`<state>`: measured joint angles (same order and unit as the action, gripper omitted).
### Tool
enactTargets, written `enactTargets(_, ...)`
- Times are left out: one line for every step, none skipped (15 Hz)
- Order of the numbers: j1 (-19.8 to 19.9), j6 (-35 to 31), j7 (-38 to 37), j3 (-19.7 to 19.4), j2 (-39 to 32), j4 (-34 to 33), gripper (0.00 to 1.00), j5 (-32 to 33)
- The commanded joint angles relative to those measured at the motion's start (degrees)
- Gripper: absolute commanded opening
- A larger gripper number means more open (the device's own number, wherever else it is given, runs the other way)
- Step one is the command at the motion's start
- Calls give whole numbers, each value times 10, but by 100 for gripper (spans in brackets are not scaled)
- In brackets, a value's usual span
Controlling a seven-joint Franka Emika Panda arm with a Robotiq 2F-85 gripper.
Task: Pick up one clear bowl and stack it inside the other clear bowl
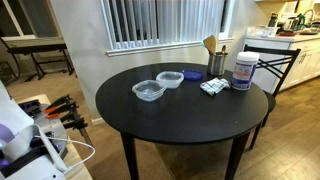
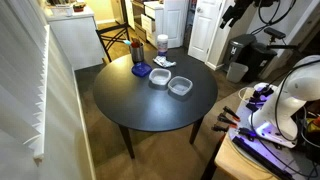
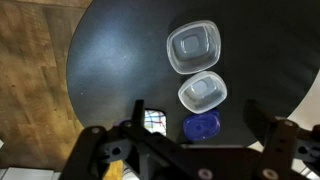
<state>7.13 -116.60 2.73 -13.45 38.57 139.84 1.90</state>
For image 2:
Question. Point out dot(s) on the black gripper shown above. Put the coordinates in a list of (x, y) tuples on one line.
[(242, 7)]

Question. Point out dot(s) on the clear plastic bowl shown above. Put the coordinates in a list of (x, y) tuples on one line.
[(180, 86), (160, 76)]

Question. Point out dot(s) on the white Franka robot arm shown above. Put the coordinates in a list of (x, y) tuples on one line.
[(296, 86)]

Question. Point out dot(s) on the red bowl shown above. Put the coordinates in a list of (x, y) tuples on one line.
[(79, 6)]

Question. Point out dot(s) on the black trash can white label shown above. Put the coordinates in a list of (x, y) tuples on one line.
[(238, 50)]

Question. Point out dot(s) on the small grey waste bin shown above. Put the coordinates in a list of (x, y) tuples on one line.
[(236, 72)]

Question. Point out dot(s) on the white wipes canister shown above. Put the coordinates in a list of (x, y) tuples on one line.
[(162, 43)]

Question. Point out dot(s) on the white drawer cabinet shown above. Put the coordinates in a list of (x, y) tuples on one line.
[(151, 21)]

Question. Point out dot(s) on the checkered kitchen cloth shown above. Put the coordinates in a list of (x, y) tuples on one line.
[(163, 61)]

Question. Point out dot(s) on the black orange clamp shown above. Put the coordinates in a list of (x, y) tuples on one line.
[(220, 128), (231, 113), (226, 120)]

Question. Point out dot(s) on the metal utensil cup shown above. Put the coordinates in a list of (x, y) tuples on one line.
[(137, 54)]

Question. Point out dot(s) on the blue plastic lid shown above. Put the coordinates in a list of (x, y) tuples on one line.
[(140, 70)]

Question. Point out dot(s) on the teal utensil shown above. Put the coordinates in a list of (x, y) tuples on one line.
[(126, 42)]

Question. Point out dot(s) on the black metal chair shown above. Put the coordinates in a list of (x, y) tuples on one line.
[(111, 31)]

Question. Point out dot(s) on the round black table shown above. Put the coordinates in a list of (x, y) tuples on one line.
[(143, 106)]

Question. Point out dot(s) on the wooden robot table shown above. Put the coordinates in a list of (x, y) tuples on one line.
[(230, 160)]

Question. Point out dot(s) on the white kitchen counter cabinet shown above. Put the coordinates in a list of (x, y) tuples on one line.
[(78, 40)]

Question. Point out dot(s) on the white container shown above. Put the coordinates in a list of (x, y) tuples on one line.
[(61, 10)]

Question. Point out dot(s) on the white window blinds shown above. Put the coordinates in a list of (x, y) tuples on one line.
[(23, 73)]

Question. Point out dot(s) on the black mount blocks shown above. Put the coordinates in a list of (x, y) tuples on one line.
[(260, 97)]

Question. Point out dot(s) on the black metal rail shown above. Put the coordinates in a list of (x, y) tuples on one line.
[(260, 156)]

